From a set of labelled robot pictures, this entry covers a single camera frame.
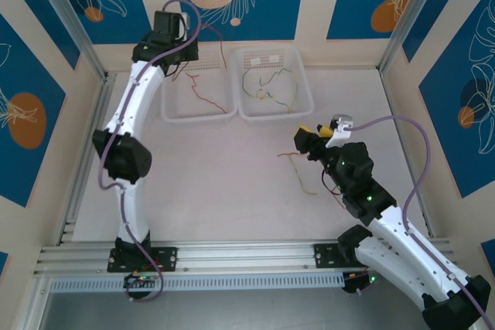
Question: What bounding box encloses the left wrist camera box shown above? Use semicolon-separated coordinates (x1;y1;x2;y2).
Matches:
180;12;193;39

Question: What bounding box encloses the red yellow twisted wire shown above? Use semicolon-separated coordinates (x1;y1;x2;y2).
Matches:
277;151;319;196

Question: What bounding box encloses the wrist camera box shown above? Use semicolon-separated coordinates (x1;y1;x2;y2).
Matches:
180;12;193;39
324;112;355;149

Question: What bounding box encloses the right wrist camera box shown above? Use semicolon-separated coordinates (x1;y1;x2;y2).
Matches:
324;112;355;149

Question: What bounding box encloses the blue yellow twisted wire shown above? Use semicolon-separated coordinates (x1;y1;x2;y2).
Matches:
256;80;299;114

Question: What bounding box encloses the white plastic basket with labels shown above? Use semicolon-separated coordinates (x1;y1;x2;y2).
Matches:
230;46;315;121

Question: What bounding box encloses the aluminium side rail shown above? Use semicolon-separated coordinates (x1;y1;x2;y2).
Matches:
380;70;436;238
57;73;118;246

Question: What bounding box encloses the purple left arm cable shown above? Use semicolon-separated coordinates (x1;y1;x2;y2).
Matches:
98;0;202;304

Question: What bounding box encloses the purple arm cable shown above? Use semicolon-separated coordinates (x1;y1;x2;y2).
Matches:
347;115;492;330
98;0;202;304

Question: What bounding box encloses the green yellow twisted wire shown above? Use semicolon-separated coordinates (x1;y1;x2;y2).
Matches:
241;68;294;100

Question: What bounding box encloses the grey slotted cable duct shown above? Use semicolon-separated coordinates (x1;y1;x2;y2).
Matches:
49;271;346;293

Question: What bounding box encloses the grey metal panel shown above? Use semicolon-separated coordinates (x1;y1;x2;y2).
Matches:
38;290;465;330

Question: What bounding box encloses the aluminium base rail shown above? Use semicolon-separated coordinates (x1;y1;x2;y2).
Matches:
32;237;461;279

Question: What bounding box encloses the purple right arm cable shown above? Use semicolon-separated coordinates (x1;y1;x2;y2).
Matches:
347;115;492;330

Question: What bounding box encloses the aluminium frame post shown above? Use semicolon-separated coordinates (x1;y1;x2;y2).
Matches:
377;0;452;73
29;0;117;83

